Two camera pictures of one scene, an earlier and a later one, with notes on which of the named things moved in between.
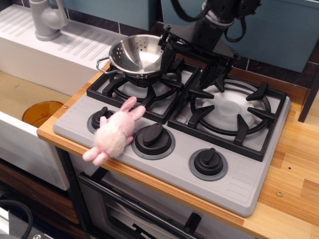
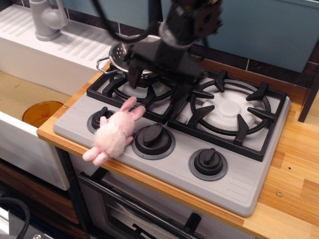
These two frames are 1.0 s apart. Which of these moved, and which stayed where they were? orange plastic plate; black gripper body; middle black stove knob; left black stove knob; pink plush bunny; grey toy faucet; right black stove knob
Moved: black gripper body
Stayed: pink plush bunny; left black stove knob; orange plastic plate; right black stove knob; grey toy faucet; middle black stove knob
